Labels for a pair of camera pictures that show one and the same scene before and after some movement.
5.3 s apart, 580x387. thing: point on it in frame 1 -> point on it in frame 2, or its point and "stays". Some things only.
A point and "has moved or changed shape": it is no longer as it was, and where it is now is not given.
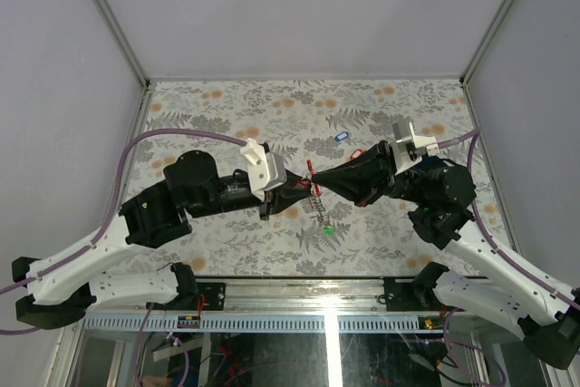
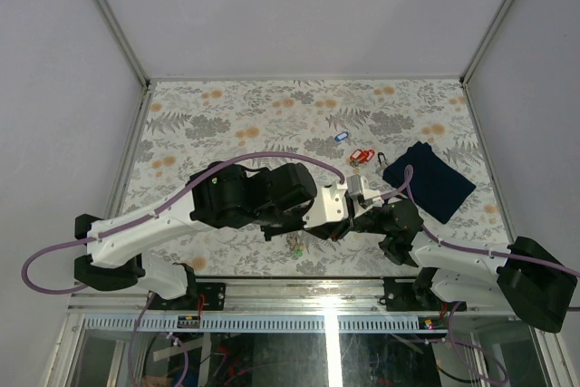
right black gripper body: (391, 183) -> (369, 221)
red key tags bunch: (357, 153) stays
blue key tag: (342, 136) stays
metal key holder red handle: (318, 206) has moved or changed shape
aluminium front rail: (284, 296) stays
